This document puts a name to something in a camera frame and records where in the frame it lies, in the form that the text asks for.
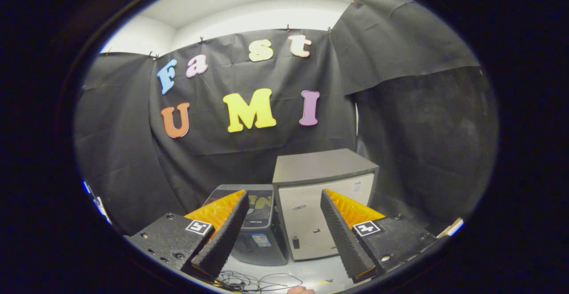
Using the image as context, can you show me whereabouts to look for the dark grey washing machine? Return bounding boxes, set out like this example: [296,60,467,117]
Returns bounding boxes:
[202,184,289,266]

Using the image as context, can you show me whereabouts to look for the dark washing machine lid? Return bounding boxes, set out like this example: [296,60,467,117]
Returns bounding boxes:
[204,185,274,229]

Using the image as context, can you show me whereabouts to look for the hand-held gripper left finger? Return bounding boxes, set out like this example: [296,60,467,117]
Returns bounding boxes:
[128,189,250,281]

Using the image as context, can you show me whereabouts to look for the black backdrop cloth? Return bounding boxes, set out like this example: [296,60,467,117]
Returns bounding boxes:
[73,0,498,237]

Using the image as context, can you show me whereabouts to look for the white and blue object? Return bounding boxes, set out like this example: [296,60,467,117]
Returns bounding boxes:
[82,181,112,224]

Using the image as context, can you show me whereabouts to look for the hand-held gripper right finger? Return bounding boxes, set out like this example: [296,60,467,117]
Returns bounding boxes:
[320,189,441,284]

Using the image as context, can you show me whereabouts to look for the grey cabinet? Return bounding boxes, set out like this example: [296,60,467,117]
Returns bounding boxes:
[272,148,380,262]

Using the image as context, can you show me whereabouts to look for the thin black cables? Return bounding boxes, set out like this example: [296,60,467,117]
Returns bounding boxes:
[213,271,304,294]

